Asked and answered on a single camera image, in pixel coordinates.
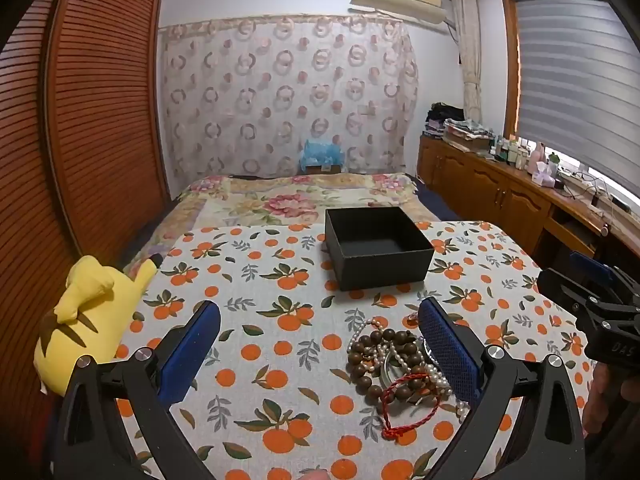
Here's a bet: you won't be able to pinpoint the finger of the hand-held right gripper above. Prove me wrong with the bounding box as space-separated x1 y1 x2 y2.
569 251 640 307
537 267 601 322

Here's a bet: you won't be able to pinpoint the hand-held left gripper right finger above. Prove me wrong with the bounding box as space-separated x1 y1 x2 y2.
417 297 586 480

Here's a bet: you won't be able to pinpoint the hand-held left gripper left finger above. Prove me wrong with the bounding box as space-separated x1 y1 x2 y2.
50 300 223 480

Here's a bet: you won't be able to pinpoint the pale green jade bangle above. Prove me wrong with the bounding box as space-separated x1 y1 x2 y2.
377 347 426 403

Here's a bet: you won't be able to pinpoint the brown wooden bead bracelet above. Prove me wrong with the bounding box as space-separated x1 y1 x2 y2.
346 322 436 407

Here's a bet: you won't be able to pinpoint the white pearl necklace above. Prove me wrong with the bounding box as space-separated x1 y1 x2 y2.
357 316 473 422

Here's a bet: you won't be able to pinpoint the red string bracelet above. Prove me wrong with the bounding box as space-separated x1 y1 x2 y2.
380 374 451 442

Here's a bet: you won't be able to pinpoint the black box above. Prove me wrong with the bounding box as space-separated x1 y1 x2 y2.
324 206 435 292

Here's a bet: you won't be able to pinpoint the person's right hand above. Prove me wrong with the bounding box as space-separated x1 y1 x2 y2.
584 362 626 435

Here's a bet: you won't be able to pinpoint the lilac tissue box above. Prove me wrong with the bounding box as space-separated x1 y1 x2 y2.
531 162 557 189

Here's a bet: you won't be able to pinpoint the yellow plush toy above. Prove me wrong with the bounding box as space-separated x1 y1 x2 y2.
34 255 163 396

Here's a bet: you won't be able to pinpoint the wooden cabinet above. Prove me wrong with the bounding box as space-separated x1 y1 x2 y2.
417 132 640 271

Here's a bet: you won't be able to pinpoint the orange fruit print tablecloth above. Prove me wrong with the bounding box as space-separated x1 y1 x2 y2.
112 220 601 480

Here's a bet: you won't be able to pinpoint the group of cosmetic bottles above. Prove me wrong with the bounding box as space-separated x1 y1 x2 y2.
492 132 533 171

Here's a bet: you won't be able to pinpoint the dark blue bed sheet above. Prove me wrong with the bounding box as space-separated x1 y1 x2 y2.
414 175 462 223

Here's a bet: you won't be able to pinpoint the stack of folded cloths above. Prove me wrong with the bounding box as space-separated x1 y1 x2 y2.
442 119 496 153

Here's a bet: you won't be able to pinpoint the grey striped window blind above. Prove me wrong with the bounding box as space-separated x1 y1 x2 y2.
512 0 640 201

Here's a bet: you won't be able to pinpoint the dark folded clothes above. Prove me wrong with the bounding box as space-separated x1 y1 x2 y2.
426 102 466 138

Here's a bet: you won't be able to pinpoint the cardboard box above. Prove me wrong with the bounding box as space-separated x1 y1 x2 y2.
305 162 346 177

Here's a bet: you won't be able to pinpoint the blue plastic bag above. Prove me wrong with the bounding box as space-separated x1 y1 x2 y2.
300 139 346 171

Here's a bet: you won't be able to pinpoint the cream window curtain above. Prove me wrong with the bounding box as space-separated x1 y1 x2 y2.
449 0 483 123

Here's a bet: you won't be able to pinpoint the wooden louvered wardrobe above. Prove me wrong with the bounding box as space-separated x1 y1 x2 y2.
0 0 171 480

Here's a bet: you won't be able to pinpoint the tangle of cables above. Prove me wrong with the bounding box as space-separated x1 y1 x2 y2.
555 167 632 212

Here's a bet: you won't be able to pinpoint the circle patterned wall cloth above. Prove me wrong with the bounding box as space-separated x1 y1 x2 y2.
159 15 420 196

